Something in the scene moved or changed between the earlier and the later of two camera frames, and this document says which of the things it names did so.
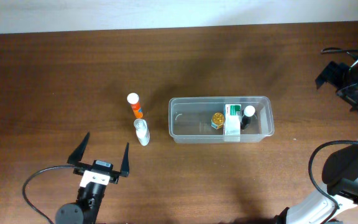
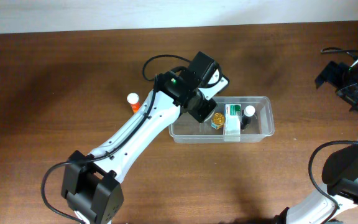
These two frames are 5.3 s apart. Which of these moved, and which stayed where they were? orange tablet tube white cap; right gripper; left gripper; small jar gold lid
Moved: left gripper
Stayed: right gripper; orange tablet tube white cap; small jar gold lid
